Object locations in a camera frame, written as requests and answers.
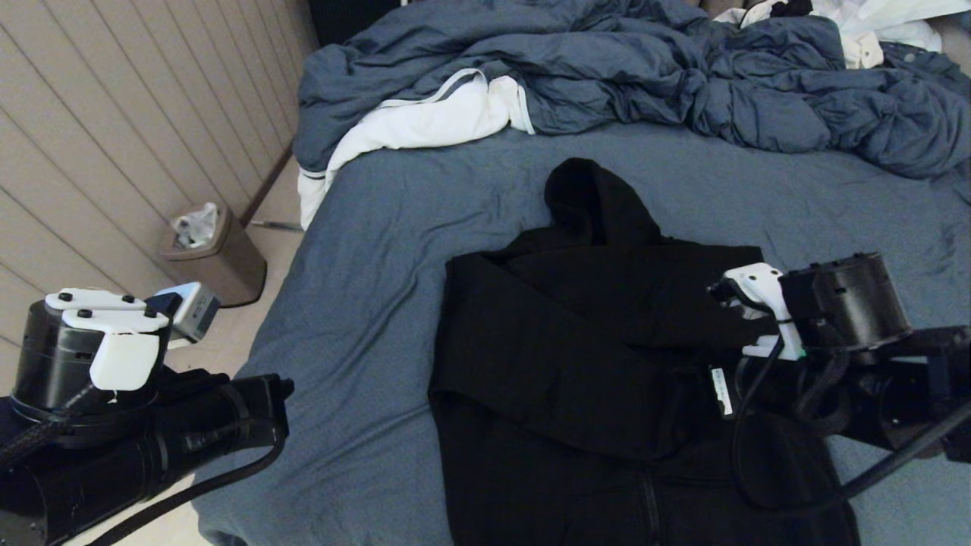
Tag black zip hoodie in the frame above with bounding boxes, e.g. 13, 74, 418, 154
427, 157, 862, 546

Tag white crumpled clothes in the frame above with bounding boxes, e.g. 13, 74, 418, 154
713, 0, 971, 71

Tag brown trash bin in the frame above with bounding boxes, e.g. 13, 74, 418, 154
158, 203, 268, 309

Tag white plastic bin bag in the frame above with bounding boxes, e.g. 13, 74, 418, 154
171, 203, 221, 251

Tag blue bed sheet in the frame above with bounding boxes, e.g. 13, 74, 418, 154
187, 121, 971, 546

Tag blue denim shirt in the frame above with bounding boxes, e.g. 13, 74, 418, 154
880, 42, 971, 103

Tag small black garment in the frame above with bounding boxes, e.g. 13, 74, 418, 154
747, 0, 812, 19

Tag white blanket with grey stripe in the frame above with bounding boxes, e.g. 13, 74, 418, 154
297, 67, 536, 230

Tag crumpled blue duvet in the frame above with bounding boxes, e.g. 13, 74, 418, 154
292, 0, 971, 206

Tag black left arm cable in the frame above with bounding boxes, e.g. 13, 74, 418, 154
83, 425, 289, 546

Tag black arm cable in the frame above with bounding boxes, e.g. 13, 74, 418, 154
83, 425, 289, 546
732, 334, 971, 516

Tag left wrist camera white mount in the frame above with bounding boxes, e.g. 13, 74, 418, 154
44, 282, 222, 393

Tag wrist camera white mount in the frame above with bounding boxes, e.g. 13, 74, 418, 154
44, 282, 222, 393
709, 262, 806, 362

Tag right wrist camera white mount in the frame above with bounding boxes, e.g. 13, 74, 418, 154
709, 262, 806, 362

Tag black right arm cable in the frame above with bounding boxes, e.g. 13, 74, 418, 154
732, 334, 971, 516

